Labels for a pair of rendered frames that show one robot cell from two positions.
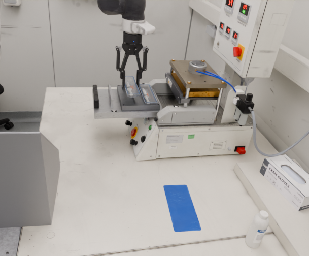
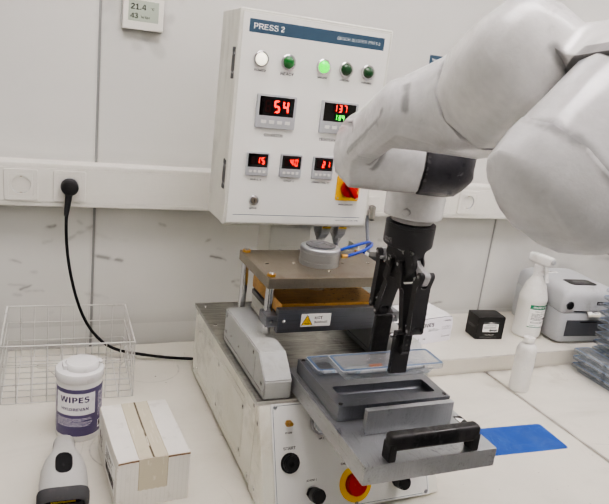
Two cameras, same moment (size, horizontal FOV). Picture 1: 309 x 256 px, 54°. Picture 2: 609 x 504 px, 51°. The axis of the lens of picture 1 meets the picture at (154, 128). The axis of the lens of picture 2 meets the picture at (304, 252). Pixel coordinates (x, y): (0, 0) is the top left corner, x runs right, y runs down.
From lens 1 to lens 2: 1.83 m
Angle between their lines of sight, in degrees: 89
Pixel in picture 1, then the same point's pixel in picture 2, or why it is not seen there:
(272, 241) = (499, 374)
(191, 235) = (558, 433)
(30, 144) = not seen: outside the picture
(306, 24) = not seen: hidden behind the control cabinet
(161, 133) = not seen: hidden behind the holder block
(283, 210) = (456, 348)
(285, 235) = (502, 355)
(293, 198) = (442, 332)
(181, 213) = (526, 439)
